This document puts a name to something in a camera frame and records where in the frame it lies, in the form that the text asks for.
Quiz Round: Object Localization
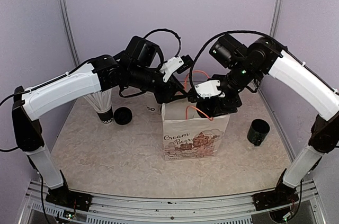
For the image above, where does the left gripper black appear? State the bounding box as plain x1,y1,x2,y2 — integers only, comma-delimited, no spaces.
128,64,189,104

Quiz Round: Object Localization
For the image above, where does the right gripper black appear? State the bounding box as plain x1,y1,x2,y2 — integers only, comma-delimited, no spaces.
212,60,260,117

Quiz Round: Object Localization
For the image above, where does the white paper takeout bag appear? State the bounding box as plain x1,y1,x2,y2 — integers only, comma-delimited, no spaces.
161,99,230,160

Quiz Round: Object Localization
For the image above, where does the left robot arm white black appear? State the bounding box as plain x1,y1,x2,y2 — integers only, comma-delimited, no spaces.
12,36,184,205

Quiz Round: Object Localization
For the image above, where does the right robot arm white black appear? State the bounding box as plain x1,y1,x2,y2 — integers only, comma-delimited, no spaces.
190,30,338,205

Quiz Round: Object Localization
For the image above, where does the stack of white paper cups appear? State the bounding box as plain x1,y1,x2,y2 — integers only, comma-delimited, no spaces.
144,92,161,113

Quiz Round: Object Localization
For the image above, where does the dark green mug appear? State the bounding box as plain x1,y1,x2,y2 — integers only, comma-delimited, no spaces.
247,119,270,146

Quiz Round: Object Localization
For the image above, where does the cup holding white straws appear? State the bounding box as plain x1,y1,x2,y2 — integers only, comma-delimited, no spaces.
83,89,114,124

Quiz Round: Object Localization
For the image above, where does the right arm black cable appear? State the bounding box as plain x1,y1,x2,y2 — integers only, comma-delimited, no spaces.
190,30,273,89

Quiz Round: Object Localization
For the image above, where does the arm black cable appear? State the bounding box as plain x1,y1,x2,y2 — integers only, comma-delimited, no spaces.
144,28,182,58
190,30,273,89

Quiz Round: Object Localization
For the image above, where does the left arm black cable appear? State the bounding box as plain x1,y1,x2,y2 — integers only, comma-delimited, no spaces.
144,28,182,58

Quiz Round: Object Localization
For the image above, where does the right aluminium corner post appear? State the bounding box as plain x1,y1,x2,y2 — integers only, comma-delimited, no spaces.
269,0,283,38

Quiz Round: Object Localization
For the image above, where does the aluminium corner post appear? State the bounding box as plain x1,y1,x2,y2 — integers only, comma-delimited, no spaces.
269,0,283,38
58,0,80,67

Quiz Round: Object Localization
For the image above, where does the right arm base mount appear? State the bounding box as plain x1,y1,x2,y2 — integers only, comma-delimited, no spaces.
252,182,299,211

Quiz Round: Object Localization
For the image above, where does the aluminium front rail frame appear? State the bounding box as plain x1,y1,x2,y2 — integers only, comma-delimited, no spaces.
18,178,329,224

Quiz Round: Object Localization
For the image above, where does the left aluminium corner post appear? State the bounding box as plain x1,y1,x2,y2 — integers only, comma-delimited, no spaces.
58,0,80,67

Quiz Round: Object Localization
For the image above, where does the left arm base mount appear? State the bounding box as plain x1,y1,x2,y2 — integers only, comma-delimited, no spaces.
46,182,92,212

